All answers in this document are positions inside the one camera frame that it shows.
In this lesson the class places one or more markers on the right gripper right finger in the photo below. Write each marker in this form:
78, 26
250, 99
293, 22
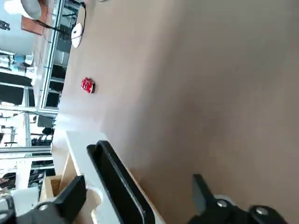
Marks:
202, 200

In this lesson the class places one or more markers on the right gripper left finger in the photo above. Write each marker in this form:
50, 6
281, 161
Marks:
70, 198

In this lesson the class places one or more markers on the red toy car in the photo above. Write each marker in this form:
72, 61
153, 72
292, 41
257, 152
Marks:
87, 85

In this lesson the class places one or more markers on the white desk lamp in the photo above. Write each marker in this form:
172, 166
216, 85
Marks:
77, 35

